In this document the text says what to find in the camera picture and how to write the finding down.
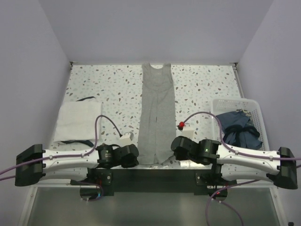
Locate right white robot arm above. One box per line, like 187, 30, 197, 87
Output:
171, 136, 298, 190

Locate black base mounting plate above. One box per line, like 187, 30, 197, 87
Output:
70, 168, 238, 196

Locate white plastic basket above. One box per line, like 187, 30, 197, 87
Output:
210, 97, 269, 151

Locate grey tank top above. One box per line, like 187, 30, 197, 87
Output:
138, 63, 176, 165

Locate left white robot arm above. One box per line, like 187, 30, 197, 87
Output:
15, 144, 139, 187

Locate white folded tank top stack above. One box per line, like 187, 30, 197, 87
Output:
53, 96, 103, 143

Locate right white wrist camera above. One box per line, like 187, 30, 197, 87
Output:
177, 121, 195, 140

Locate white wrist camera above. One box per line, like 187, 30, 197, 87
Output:
118, 132, 134, 146
177, 121, 195, 140

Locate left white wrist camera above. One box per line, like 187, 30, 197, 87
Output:
118, 132, 134, 146

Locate dark blue tank tops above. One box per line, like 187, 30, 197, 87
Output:
217, 109, 262, 150

